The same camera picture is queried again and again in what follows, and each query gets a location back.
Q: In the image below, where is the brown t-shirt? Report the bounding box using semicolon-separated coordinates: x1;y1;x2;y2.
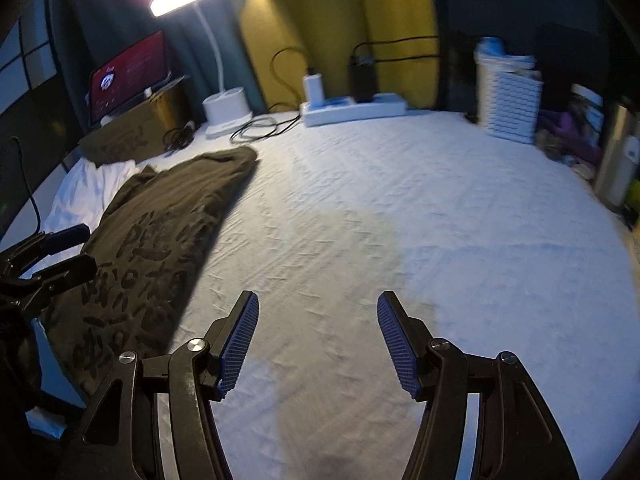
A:
42;146;258;399

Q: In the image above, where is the white folded cloth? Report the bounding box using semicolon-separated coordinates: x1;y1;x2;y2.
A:
39;157;141;234

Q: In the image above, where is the brown cardboard box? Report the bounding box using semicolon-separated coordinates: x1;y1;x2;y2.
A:
79;77;193;166

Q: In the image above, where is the red screen tablet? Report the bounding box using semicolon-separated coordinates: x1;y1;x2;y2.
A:
89;30;170;125

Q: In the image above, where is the white desk lamp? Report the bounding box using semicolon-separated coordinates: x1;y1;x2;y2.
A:
149;0;253;139

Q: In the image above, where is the steel thermos bottle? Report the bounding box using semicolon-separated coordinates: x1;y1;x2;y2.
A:
593;103;639;210

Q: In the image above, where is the white charger adapter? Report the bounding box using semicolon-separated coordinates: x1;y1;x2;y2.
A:
303;73;324;108

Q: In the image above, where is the white power strip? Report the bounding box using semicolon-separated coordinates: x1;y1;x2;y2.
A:
300;92;408;128

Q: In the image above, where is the purple plush toy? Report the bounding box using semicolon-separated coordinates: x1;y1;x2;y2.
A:
536;110;602;166

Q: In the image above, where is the yellow curtain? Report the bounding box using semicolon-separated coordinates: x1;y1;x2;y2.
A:
240;0;445;108

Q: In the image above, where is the black charger adapter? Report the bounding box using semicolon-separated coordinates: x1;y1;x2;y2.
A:
348;54;378;103

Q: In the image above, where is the white plastic basket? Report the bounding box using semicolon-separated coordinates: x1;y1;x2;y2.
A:
474;37;542;144

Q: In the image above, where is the black braided cable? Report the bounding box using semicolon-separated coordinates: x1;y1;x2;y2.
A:
4;135;42;233

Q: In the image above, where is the small black cable bundle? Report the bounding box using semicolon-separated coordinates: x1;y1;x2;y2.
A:
162;120;198;156

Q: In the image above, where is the black coiled cable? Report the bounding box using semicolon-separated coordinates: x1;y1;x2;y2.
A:
229;46;317;146

